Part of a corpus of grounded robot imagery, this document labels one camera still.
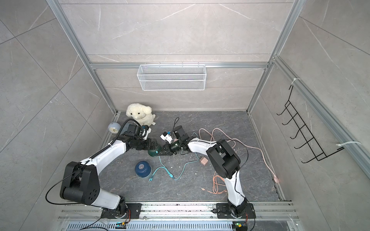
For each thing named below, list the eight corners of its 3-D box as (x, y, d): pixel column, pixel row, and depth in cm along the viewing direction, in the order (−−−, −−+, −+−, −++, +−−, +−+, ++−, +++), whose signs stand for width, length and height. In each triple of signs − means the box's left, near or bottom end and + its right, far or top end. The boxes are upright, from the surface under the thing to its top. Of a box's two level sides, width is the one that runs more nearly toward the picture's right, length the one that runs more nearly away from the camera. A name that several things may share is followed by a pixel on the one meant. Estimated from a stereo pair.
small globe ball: (112, 135, 107) (106, 127, 100) (115, 130, 111) (109, 122, 103) (121, 135, 107) (116, 127, 100) (123, 130, 111) (118, 122, 103)
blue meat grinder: (138, 180, 85) (133, 173, 77) (141, 168, 90) (136, 160, 82) (151, 180, 85) (147, 173, 77) (153, 168, 90) (149, 160, 82)
